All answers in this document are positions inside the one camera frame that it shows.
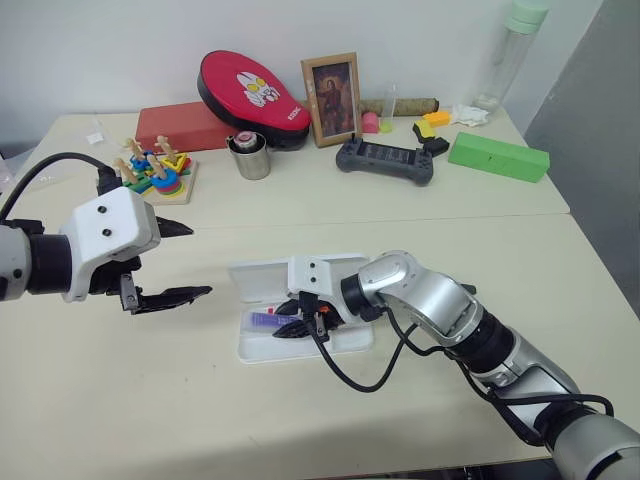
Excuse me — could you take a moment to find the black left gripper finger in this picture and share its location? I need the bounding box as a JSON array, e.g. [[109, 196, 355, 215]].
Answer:
[[129, 284, 214, 316], [153, 214, 195, 240]]

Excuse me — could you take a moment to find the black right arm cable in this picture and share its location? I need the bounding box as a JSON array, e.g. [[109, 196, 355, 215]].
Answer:
[[309, 309, 615, 447]]

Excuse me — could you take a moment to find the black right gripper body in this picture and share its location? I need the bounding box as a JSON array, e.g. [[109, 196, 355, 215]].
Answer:
[[298, 292, 347, 345]]

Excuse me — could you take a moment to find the red rectangular block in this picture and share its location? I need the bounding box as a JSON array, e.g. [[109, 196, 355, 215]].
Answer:
[[135, 101, 236, 153]]

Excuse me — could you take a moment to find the green rectangular block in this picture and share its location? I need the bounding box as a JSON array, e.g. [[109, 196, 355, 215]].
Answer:
[[447, 131, 551, 185]]

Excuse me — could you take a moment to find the brown patterned roll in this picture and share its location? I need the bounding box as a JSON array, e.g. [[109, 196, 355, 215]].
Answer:
[[358, 95, 441, 115]]

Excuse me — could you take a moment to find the crumpled white tissue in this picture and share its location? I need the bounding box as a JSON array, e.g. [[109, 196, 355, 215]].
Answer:
[[451, 103, 491, 127]]

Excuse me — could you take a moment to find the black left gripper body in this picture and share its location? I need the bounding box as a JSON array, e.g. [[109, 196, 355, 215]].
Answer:
[[87, 254, 145, 314]]

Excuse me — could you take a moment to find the clear plastic bag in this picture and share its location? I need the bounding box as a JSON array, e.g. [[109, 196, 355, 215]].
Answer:
[[79, 113, 126, 149]]

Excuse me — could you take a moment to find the grey handheld controller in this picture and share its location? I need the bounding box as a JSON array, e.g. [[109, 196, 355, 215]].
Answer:
[[334, 132, 437, 189]]

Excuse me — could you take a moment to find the clear acrylic stand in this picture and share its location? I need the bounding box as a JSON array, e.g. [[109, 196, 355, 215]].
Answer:
[[383, 82, 400, 126]]

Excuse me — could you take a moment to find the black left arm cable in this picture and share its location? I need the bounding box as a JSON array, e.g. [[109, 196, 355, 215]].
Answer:
[[0, 152, 124, 224]]

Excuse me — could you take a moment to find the purple small object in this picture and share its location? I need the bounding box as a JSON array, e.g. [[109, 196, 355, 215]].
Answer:
[[248, 310, 289, 334]]

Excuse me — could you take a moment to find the clear bottle with green lid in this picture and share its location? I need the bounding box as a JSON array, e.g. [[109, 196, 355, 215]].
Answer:
[[472, 0, 551, 112]]

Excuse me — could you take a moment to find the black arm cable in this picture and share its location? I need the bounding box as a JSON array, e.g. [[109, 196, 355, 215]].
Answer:
[[0, 152, 124, 224], [309, 309, 615, 447]]

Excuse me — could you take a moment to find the wooden shape stacking toy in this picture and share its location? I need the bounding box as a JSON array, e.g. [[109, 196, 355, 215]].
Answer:
[[112, 134, 200, 206]]

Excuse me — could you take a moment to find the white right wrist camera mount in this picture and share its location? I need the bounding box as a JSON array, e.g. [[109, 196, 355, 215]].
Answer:
[[286, 254, 351, 307]]

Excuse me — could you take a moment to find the wooden picture frame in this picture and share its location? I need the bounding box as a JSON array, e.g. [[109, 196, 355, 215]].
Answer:
[[300, 51, 363, 149]]

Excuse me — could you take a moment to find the stainless steel cup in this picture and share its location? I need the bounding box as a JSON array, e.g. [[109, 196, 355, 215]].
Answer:
[[224, 132, 273, 180]]

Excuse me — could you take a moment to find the red boxing pad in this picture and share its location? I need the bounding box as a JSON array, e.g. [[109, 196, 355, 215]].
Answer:
[[196, 48, 314, 151]]

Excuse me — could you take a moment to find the white plastic case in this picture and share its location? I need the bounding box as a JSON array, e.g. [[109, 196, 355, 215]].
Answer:
[[227, 252, 376, 365]]

